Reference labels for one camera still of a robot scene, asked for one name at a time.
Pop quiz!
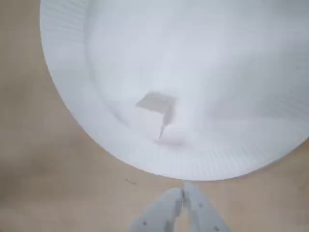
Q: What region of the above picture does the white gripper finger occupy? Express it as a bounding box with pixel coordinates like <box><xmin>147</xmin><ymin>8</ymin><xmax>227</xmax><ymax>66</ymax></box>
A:
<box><xmin>183</xmin><ymin>181</ymin><xmax>230</xmax><ymax>232</ymax></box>
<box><xmin>129</xmin><ymin>189</ymin><xmax>183</xmax><ymax>232</ymax></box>

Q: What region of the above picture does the white paper plate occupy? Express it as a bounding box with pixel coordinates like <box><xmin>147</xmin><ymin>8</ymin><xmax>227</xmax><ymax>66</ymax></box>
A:
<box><xmin>39</xmin><ymin>0</ymin><xmax>309</xmax><ymax>181</ymax></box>

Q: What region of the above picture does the white cube block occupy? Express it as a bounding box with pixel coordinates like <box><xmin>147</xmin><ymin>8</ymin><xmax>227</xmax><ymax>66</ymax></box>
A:
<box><xmin>134</xmin><ymin>91</ymin><xmax>178</xmax><ymax>142</ymax></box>

